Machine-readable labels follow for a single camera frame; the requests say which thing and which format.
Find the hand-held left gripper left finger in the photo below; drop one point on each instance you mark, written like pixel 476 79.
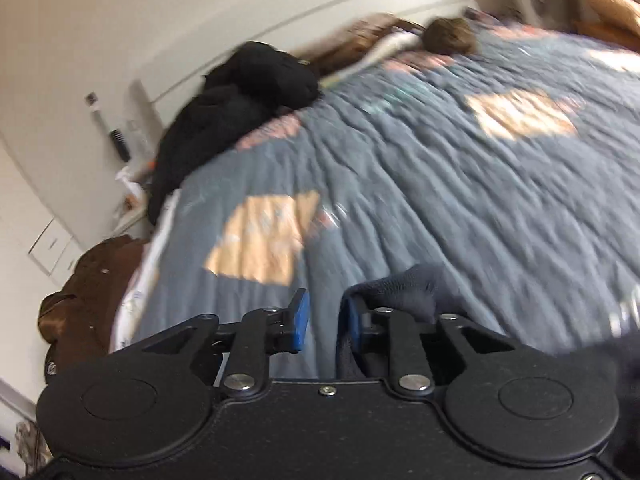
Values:
pixel 300 320

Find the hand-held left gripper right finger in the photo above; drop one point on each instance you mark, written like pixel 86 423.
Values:
pixel 351 322

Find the dark navy sweatshirt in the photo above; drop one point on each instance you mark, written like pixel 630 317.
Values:
pixel 415 290

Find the blue-grey printed quilt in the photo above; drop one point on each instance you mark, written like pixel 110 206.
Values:
pixel 410 170

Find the brown coat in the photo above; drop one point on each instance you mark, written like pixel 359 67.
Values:
pixel 95 290

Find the black jacket pile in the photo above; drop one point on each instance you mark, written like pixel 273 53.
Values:
pixel 235 105

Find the black hair brush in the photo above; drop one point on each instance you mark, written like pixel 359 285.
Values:
pixel 120 145

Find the tabby cat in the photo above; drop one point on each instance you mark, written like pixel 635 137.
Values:
pixel 447 35

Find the white headboard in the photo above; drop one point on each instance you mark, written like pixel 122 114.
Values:
pixel 300 15

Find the beige waffle blanket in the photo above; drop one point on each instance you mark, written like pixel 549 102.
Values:
pixel 612 7

